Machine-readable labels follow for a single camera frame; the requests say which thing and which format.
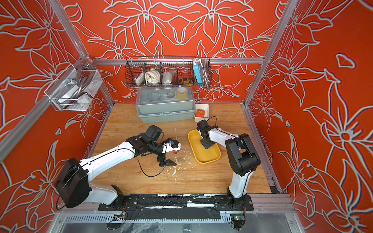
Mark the yellow plastic storage box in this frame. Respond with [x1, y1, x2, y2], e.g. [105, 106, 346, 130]
[187, 130, 221, 164]

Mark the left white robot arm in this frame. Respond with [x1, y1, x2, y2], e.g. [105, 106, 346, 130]
[54, 125, 181, 210]

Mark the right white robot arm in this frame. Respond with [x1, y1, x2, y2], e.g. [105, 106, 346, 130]
[197, 120, 261, 209]

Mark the blue box in basket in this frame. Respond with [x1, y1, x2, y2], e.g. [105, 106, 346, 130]
[193, 63, 203, 86]

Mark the orange plug adapter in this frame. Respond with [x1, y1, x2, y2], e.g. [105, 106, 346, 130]
[195, 109, 206, 118]

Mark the white square plastic bin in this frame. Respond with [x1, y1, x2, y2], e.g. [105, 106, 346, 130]
[194, 103, 210, 123]

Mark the grey plastic toolbox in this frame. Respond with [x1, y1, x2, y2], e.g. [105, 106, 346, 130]
[136, 87, 196, 123]

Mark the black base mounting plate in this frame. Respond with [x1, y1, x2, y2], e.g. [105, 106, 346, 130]
[98, 193, 254, 212]

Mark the yellow tape roll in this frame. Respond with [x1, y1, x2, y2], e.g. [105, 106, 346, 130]
[176, 87, 189, 100]

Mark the white cloth in basket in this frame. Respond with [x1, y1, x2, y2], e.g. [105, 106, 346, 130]
[144, 69, 161, 84]

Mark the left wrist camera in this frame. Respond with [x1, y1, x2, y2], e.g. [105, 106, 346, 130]
[161, 139, 181, 153]

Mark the black wire wall basket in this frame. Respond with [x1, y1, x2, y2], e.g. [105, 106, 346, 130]
[125, 56, 212, 88]

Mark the clear acrylic wall box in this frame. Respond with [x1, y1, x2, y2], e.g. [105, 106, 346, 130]
[44, 65, 103, 112]

